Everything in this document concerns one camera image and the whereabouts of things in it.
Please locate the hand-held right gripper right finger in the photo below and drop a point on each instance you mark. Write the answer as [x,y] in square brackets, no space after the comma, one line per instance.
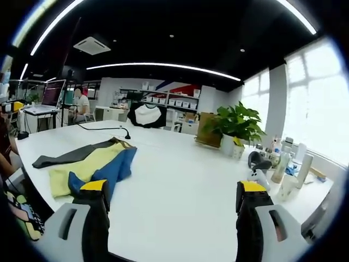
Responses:
[249,232]

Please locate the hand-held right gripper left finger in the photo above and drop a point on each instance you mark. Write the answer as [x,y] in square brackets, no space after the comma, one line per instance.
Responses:
[92,232]

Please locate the yellow blue grey garment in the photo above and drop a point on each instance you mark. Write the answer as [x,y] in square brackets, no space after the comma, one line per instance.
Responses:
[90,163]

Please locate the white standing desk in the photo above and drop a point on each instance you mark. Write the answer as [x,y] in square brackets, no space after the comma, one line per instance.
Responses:
[39,112]

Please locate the computer monitor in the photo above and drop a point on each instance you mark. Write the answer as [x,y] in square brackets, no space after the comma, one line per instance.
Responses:
[53,94]

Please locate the white game controller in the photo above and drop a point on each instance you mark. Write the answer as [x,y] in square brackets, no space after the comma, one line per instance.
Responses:
[259,177]

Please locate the white paper cup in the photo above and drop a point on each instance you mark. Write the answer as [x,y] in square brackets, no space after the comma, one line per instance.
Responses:
[287,188]

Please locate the black headset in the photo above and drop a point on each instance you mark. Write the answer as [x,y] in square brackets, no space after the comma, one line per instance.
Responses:
[257,161]

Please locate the person's patterned black shirt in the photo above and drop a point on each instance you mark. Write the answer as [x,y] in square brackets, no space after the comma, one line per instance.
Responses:
[23,215]

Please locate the beige bottle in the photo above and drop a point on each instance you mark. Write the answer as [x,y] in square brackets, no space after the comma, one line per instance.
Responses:
[281,167]

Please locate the blue crumpled cloth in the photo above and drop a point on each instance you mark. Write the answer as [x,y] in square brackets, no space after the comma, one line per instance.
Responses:
[293,167]

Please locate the yellow labelled cup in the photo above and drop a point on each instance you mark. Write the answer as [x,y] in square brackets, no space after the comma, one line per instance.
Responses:
[238,150]

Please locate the tall white bottle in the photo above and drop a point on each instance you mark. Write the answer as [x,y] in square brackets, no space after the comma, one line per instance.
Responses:
[304,170]

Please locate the long curved ceiling light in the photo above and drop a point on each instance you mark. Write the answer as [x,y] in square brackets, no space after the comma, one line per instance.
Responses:
[163,66]
[301,15]
[51,24]

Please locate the wooden brush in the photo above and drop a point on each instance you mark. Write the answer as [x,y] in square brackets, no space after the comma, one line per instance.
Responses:
[318,173]

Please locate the white cabinet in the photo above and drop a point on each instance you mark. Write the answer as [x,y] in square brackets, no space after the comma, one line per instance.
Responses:
[111,113]

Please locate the ceiling air conditioner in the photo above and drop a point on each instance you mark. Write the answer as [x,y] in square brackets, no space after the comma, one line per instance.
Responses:
[91,45]

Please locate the brown cardboard box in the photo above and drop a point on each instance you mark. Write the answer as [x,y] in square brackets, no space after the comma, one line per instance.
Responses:
[209,129]

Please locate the green potted plant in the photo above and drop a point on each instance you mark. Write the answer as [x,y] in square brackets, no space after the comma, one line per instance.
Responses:
[235,122]

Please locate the black and white shirt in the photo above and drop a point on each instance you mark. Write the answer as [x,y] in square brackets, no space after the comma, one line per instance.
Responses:
[147,116]

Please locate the shelf with white bins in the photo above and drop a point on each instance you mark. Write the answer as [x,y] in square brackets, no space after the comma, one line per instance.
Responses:
[170,99]

